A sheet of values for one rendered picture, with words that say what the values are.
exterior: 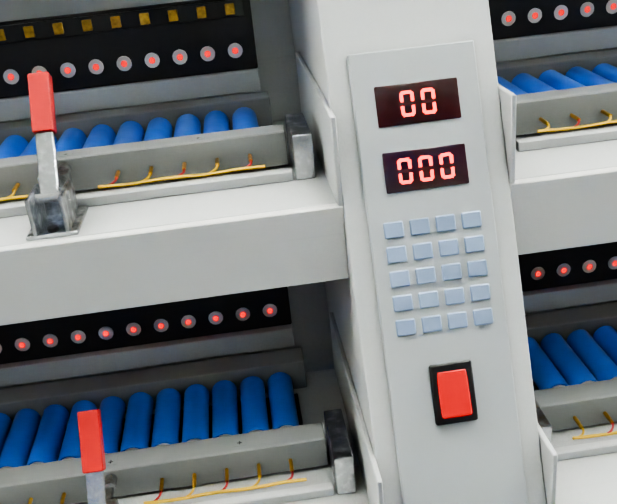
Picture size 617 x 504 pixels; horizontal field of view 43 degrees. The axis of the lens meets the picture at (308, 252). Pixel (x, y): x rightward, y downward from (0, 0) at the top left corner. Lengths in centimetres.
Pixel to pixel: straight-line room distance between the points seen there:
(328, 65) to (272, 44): 21
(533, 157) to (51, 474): 36
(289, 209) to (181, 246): 6
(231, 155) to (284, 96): 15
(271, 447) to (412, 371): 12
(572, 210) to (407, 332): 12
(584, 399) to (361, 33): 27
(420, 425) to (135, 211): 20
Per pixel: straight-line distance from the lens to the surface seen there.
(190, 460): 52
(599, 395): 55
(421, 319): 44
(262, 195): 46
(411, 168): 43
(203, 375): 59
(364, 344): 44
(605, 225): 49
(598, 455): 54
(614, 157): 50
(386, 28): 45
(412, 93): 44
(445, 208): 44
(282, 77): 64
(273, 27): 65
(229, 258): 44
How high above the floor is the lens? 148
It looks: 3 degrees down
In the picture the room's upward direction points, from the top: 7 degrees counter-clockwise
